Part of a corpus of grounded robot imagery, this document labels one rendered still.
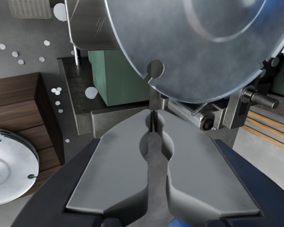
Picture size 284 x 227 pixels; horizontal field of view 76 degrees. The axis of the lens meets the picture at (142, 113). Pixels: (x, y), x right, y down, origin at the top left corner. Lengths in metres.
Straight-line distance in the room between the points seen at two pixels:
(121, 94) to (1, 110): 0.43
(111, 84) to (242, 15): 0.22
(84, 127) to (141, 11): 0.27
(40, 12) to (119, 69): 0.51
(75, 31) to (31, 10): 0.62
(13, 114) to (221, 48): 0.61
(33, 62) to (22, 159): 0.45
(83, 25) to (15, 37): 0.80
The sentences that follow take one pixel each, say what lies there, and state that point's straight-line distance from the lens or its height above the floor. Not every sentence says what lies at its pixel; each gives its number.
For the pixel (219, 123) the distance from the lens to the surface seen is 0.41.
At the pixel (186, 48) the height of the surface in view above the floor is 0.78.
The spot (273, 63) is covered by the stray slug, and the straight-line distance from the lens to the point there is 0.52.
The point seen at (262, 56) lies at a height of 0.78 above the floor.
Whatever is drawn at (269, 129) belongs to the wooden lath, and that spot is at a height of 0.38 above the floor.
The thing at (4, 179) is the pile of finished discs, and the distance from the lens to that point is 0.78.
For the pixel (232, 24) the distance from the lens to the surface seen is 0.27.
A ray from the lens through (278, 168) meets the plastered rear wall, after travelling 1.86.
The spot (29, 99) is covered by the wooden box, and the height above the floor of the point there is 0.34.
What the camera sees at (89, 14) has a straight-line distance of 0.19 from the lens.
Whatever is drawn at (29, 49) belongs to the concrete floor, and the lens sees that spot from 0.98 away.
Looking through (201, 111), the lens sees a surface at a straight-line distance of 0.28.
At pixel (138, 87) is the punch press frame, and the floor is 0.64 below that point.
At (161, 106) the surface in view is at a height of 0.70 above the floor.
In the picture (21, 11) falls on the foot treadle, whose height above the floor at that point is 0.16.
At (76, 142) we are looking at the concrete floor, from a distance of 1.18.
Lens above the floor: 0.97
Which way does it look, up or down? 54 degrees down
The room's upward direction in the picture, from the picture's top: 137 degrees clockwise
